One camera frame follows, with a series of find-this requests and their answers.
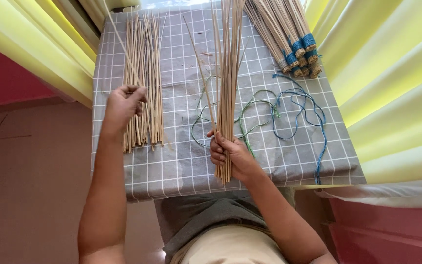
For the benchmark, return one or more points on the person's left hand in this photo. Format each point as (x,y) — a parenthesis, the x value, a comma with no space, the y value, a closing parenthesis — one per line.
(119,108)

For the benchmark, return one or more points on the white plastic sheet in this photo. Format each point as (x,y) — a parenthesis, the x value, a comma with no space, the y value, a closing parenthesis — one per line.
(390,194)

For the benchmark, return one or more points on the grey checked tablecloth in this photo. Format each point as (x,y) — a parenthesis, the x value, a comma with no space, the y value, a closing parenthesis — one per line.
(181,161)

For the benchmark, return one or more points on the bundle of rattan sticks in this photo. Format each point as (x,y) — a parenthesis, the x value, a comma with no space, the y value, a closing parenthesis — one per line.
(228,73)

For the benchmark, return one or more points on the person's grey shirt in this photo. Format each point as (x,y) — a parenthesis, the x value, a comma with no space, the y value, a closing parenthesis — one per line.
(203,216)

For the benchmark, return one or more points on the person's beige trousers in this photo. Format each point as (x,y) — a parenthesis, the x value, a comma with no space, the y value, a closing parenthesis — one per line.
(233,247)

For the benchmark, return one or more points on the person's right hand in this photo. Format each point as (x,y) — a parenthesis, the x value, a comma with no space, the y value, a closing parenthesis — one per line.
(235,157)

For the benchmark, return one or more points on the heap of blue-tied stick bundles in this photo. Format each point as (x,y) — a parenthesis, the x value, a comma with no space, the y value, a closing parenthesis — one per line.
(277,33)

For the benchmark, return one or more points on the flat pile of rattan sticks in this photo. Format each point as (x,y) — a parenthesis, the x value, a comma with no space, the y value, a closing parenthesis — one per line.
(148,55)

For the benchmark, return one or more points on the single thin rattan stick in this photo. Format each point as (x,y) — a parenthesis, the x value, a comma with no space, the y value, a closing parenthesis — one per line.
(121,42)
(200,69)

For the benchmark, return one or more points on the yellow curtain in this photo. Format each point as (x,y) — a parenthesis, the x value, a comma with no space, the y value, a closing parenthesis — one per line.
(42,47)
(390,91)

